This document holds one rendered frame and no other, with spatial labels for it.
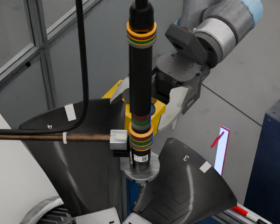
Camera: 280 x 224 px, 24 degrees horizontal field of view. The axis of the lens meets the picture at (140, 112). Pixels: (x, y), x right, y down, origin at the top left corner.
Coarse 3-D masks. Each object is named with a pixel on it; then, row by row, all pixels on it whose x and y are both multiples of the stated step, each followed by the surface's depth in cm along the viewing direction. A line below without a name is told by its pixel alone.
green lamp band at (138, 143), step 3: (129, 135) 113; (129, 138) 114; (132, 141) 113; (135, 141) 112; (147, 141) 112; (150, 141) 113; (135, 144) 113; (138, 144) 113; (141, 144) 113; (144, 144) 113; (147, 144) 113
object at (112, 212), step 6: (102, 210) 134; (108, 210) 134; (114, 210) 133; (78, 216) 135; (84, 216) 135; (90, 216) 134; (96, 216) 134; (102, 216) 134; (108, 216) 134; (114, 216) 134; (78, 222) 135; (84, 222) 135; (90, 222) 135; (96, 222) 134; (102, 222) 134; (108, 222) 134; (114, 222) 134
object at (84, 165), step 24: (48, 120) 132; (72, 120) 132; (96, 120) 133; (120, 120) 133; (48, 144) 132; (72, 144) 132; (96, 144) 132; (48, 168) 133; (72, 168) 133; (96, 168) 132; (72, 192) 134; (96, 192) 133; (72, 216) 135
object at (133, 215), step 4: (132, 212) 144; (128, 216) 143; (132, 216) 144; (136, 216) 144; (140, 216) 144; (124, 220) 143; (128, 220) 143; (132, 220) 143; (136, 220) 143; (140, 220) 143; (144, 220) 143
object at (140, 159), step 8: (136, 0) 89; (144, 0) 89; (136, 8) 90; (144, 8) 90; (152, 8) 91; (136, 16) 90; (144, 16) 90; (152, 16) 92; (136, 24) 92; (144, 24) 91; (152, 24) 92; (136, 152) 116; (144, 152) 116; (136, 160) 118; (144, 160) 117; (136, 168) 120; (144, 168) 120
